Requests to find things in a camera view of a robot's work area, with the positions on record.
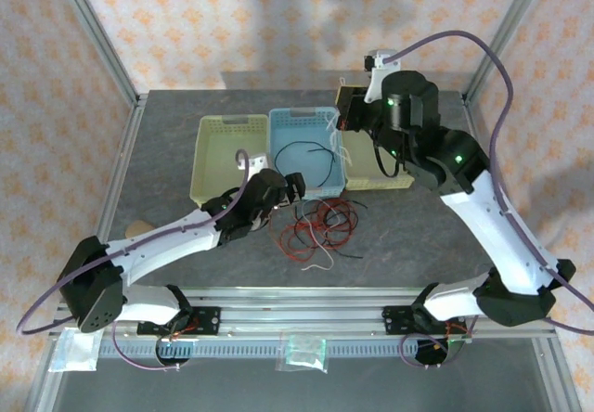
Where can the white plastic bag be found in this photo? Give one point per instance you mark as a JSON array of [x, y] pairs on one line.
[[76, 351]]

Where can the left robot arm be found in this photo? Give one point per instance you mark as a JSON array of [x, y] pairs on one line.
[[162, 245]]

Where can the aluminium frame post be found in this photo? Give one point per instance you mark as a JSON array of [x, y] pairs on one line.
[[98, 31], [506, 31]]

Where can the pale yellow plastic basket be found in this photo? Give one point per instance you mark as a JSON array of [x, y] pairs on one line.
[[223, 157], [366, 171]]

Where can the clear bag green contents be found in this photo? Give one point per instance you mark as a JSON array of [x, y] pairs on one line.
[[304, 351]]

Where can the tan wooden block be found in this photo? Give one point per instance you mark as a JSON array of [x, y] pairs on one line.
[[137, 229]]

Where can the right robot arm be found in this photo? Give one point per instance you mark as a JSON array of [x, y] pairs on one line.
[[501, 235]]

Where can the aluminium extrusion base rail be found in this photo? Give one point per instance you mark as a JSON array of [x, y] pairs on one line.
[[297, 314]]

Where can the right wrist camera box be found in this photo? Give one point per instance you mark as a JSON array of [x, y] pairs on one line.
[[378, 78]]

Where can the aluminium table side rail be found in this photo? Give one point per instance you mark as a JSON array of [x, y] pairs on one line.
[[131, 129], [470, 111]]

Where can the light blue plastic basket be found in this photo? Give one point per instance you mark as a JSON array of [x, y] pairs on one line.
[[301, 166]]

